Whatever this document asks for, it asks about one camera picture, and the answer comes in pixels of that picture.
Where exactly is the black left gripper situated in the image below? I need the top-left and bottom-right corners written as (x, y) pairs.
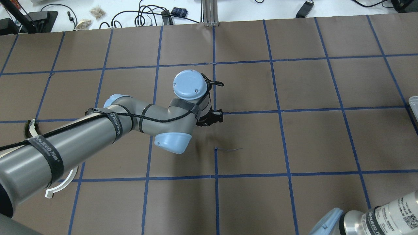
top-left (196, 110), bottom-right (224, 127)

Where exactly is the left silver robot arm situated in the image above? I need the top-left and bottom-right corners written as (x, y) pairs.
top-left (0, 70), bottom-right (224, 235)

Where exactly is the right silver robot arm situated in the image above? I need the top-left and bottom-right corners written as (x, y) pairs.
top-left (309, 191), bottom-right (418, 235)

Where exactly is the silver ribbed metal tray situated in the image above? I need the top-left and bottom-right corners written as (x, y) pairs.
top-left (409, 96), bottom-right (418, 122)

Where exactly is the black power adapter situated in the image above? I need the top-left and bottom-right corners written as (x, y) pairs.
top-left (295, 0), bottom-right (314, 18)

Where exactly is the black monitor stand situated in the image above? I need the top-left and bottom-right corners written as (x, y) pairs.
top-left (0, 0), bottom-right (58, 36)

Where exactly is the aluminium frame post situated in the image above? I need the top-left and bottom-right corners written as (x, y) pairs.
top-left (201, 0), bottom-right (219, 27)

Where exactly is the white curved plastic bracket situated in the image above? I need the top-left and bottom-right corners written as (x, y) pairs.
top-left (44, 166), bottom-right (79, 199)

